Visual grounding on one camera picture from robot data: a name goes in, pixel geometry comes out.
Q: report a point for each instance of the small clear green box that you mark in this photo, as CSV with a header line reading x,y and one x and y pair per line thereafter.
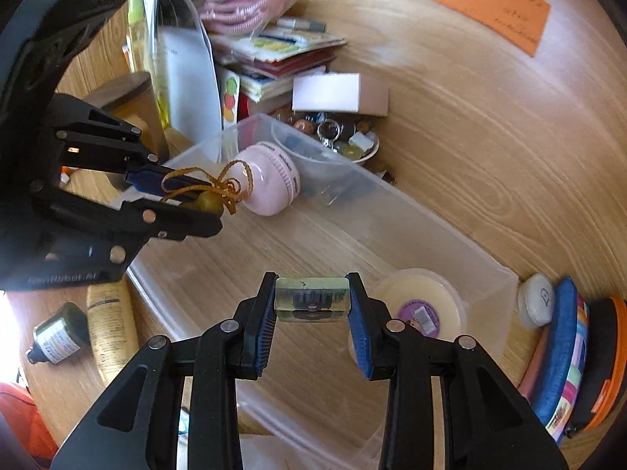
x,y
312,301

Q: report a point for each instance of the clear plastic storage bin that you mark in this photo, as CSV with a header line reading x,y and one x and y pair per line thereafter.
x,y
333,240

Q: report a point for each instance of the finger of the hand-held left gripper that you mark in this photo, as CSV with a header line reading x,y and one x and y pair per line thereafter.
x,y
147,178
186,223

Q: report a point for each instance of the grey marker pen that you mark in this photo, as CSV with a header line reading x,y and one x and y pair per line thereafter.
x,y
301,24

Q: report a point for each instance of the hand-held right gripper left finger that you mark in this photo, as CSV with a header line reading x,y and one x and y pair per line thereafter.
x,y
264,335

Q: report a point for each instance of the pink round device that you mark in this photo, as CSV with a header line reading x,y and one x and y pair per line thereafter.
x,y
269,181

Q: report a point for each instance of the white bowl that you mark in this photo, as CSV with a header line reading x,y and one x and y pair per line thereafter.
x,y
365,155

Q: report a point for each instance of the round cream container purple label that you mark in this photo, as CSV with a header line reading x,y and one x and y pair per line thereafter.
x,y
421,293

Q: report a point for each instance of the wooden desktop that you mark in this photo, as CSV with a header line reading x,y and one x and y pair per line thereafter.
x,y
465,156

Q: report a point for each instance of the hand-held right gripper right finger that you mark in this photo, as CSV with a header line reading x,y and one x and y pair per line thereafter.
x,y
358,335

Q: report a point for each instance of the white and brown cardboard box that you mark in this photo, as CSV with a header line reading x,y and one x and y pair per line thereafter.
x,y
328,92

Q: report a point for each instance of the black and orange case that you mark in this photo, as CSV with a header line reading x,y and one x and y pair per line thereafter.
x,y
605,352

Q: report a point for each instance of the orange paper sheet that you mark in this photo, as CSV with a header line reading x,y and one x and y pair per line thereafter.
x,y
465,0

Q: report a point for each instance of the small dark bottle white label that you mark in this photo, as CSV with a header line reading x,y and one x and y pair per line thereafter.
x,y
56,335

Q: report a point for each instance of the pile of small trinkets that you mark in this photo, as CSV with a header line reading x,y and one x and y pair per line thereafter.
x,y
333,129

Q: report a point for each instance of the colourful sticker sheet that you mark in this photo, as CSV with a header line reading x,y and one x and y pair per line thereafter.
x,y
279,44

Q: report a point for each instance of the pink flat pouch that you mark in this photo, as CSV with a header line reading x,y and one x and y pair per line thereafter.
x,y
531,364

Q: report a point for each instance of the white papers in plastic sleeve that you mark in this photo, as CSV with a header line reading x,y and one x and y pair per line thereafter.
x,y
186,83

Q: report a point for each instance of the jar with dark wooden lid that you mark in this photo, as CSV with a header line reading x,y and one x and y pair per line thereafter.
x,y
125,95

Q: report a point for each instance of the dark red notebook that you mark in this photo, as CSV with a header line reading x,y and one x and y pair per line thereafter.
x,y
289,64

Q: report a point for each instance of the orange cloth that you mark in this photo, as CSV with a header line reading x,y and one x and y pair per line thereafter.
x,y
22,426

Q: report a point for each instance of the dotted colourful card box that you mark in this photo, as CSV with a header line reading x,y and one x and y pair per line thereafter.
x,y
229,98

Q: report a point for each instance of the blue colourful pencil case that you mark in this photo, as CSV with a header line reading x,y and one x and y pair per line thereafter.
x,y
563,352

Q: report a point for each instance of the small white round case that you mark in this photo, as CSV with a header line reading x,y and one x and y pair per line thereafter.
x,y
536,301

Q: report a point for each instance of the yellow lotion tube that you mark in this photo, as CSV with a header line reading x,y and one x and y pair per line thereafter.
x,y
112,333

